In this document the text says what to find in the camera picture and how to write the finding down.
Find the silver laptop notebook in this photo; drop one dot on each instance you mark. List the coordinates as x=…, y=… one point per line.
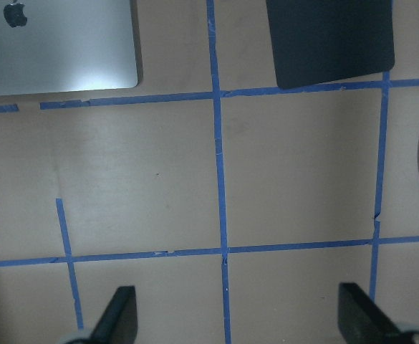
x=66, y=46

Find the black mousepad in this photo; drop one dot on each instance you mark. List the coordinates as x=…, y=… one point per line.
x=323, y=41

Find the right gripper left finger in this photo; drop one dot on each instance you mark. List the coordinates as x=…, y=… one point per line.
x=119, y=321

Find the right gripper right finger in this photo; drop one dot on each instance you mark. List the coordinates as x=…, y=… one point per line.
x=360, y=320

